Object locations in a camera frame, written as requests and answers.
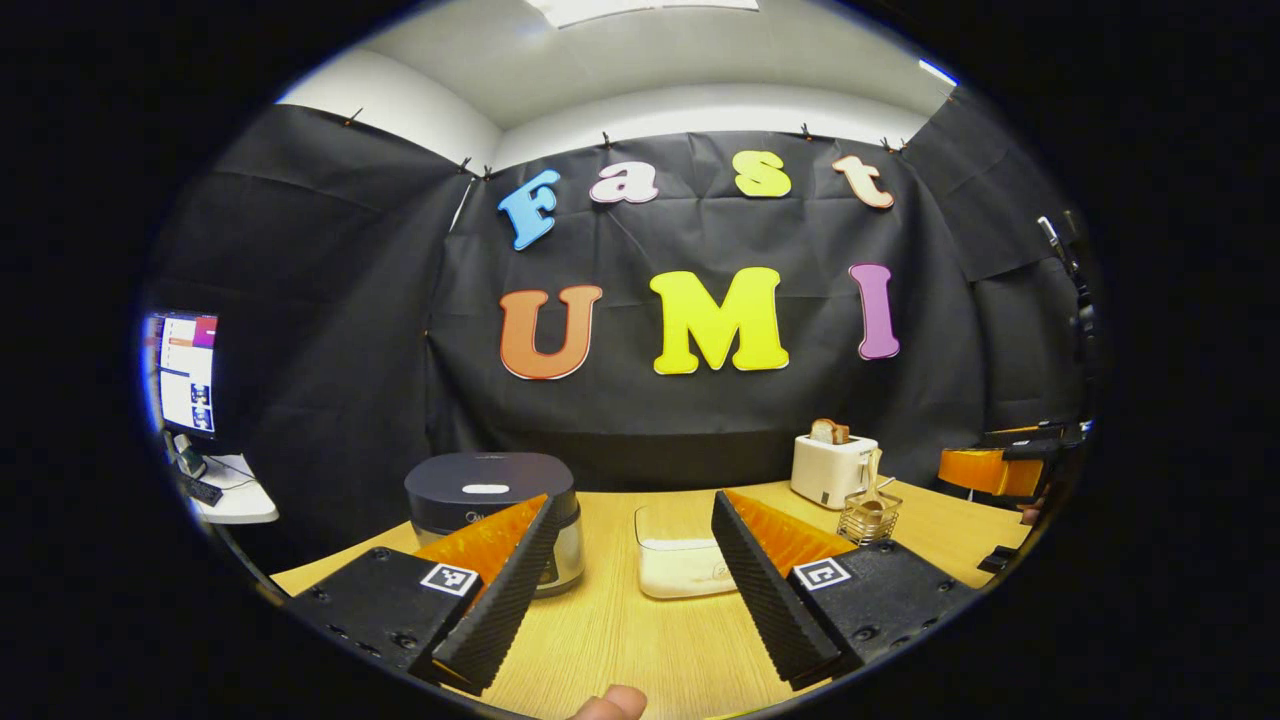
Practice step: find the small grey desk device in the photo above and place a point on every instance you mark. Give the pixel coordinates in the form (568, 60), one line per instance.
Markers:
(188, 457)

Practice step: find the black backdrop cloth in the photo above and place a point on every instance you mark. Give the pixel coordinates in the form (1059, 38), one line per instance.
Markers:
(700, 420)

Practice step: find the white side table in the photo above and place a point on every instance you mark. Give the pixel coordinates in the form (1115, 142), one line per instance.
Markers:
(245, 500)

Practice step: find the black keyboard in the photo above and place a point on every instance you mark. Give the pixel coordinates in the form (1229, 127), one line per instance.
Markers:
(203, 490)

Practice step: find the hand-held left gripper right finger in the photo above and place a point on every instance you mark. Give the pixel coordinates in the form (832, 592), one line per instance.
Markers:
(765, 595)

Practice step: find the white toaster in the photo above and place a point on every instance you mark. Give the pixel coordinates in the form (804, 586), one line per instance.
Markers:
(825, 470)

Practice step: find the dark grey rice cooker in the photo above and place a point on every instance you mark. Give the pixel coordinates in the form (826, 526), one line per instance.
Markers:
(490, 475)

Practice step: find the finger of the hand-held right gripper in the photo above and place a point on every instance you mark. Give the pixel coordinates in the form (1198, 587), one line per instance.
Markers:
(985, 470)

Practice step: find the ceiling light panel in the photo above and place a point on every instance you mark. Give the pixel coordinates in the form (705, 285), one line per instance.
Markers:
(620, 10)

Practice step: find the toasted bread slice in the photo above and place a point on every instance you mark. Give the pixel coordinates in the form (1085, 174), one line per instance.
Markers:
(830, 432)

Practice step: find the clear plastic rice container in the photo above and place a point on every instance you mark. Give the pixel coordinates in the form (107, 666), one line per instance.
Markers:
(665, 525)

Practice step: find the computer monitor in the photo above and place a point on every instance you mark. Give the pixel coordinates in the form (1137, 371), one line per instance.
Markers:
(190, 380)

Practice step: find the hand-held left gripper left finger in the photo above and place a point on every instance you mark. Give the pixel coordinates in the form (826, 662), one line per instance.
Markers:
(510, 595)

